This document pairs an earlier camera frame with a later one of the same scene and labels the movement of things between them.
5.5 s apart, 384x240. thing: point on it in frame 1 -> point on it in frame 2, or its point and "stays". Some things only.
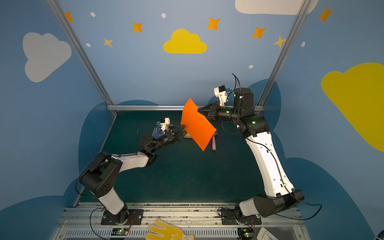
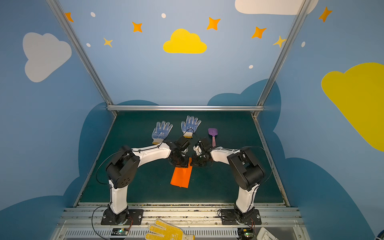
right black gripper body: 214,111 -> 201,160
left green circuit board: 120,231 stays
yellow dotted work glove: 161,230 stays
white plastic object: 264,234 stays
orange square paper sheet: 197,125 -> 181,175
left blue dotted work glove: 157,132 stays
